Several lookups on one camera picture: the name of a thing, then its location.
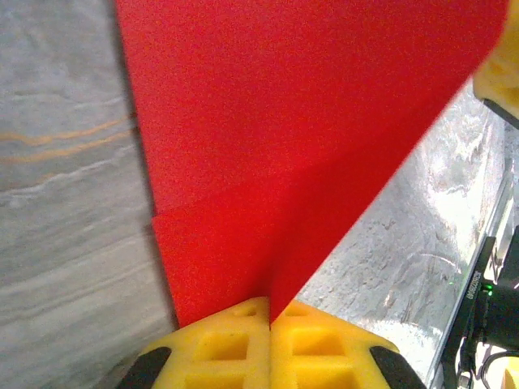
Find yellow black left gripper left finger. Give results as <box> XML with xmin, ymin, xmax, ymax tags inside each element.
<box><xmin>117</xmin><ymin>297</ymin><xmax>272</xmax><ymax>389</ymax></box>

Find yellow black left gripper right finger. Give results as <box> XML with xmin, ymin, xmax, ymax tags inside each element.
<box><xmin>269</xmin><ymin>299</ymin><xmax>423</xmax><ymax>389</ymax></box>

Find red square paper sheet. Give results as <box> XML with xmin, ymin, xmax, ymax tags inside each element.
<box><xmin>114</xmin><ymin>0</ymin><xmax>511</xmax><ymax>329</ymax></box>

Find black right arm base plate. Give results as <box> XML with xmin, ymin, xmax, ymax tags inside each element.
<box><xmin>440</xmin><ymin>236</ymin><xmax>499</xmax><ymax>389</ymax></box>

